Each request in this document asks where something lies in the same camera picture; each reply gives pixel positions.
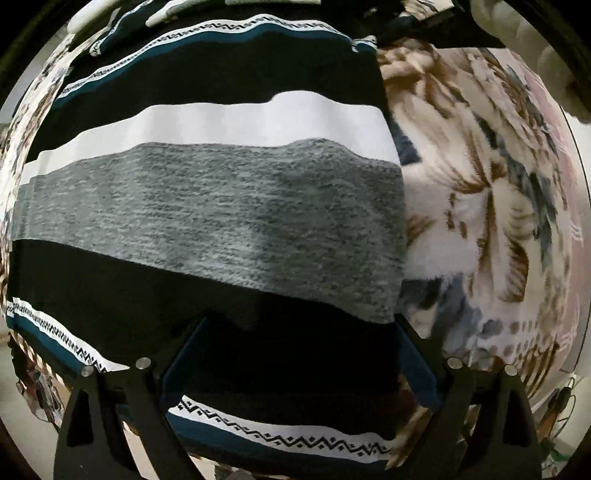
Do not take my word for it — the thin black cable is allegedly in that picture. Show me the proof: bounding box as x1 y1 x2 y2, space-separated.
545 376 580 467

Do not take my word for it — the striped knit sweater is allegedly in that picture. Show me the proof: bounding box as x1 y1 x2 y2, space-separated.
6 13 410 472

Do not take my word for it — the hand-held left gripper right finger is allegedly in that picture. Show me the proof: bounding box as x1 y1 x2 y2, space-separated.
392 314 544 480

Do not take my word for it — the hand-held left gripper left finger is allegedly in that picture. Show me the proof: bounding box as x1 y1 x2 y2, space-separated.
53 315 218 480

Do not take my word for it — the floral bed sheet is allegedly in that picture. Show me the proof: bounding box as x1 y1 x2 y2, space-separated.
0 36 583 480

